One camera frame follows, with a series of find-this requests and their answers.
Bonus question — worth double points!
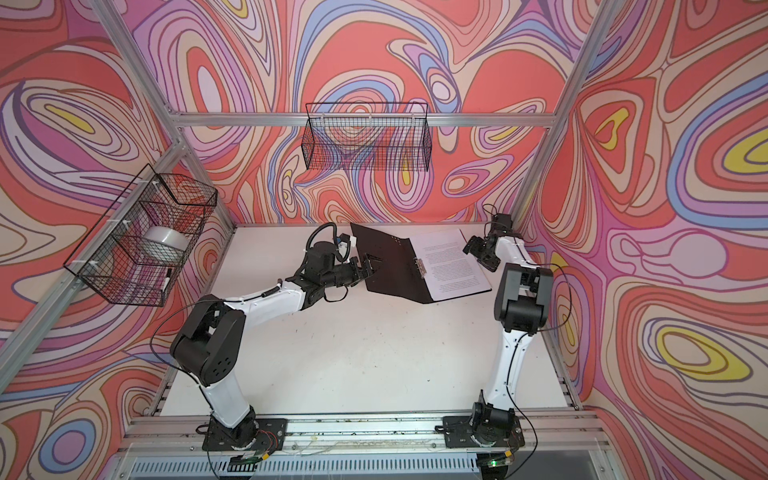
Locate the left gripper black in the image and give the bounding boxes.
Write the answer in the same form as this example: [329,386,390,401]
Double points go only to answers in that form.
[319,254,386,291]

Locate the orange black folder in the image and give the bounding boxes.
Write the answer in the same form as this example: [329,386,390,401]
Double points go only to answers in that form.
[351,224,432,304]

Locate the printed paper sheet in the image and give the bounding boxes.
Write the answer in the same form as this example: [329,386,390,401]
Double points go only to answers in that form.
[410,228,492,303]

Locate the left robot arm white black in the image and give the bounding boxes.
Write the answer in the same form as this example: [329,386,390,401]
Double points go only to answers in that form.
[170,254,381,450]

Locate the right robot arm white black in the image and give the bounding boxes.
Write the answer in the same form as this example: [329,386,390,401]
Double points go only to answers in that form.
[464,213,553,451]

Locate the marker pen in basket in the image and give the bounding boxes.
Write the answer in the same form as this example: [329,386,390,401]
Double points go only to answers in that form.
[161,273,171,296]

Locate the white tape roll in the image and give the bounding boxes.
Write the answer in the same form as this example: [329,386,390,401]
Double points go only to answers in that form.
[141,226,189,265]

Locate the white vented panel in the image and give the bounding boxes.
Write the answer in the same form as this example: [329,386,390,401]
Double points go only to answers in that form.
[117,454,480,479]

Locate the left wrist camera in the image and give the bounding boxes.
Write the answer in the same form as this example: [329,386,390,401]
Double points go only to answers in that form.
[306,234,356,271]

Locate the black wire basket back wall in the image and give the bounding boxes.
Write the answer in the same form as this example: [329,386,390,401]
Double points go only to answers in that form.
[301,101,432,172]

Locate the black wire basket wall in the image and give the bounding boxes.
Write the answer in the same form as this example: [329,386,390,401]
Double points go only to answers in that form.
[301,101,432,172]
[64,165,218,307]

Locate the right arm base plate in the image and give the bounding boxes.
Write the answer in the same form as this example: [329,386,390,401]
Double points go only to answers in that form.
[434,412,526,451]

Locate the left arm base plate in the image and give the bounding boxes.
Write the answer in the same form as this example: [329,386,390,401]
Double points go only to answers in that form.
[202,416,288,453]

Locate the black wire basket left wall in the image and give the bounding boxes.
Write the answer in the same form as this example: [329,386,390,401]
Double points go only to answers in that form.
[64,165,218,307]

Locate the aluminium frame back bar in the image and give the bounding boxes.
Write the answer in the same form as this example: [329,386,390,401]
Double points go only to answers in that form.
[170,113,556,127]

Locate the aluminium frame right post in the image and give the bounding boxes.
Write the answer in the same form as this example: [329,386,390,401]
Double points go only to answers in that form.
[510,1,624,226]

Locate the aluminium frame post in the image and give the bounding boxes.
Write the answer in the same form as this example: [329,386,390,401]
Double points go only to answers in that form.
[89,0,235,229]
[510,1,624,226]

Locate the aluminium front rail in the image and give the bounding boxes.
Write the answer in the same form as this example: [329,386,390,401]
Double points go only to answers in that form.
[118,409,610,455]

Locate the aluminium frame left post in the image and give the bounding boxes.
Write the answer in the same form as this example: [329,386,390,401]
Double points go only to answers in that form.
[89,0,235,229]

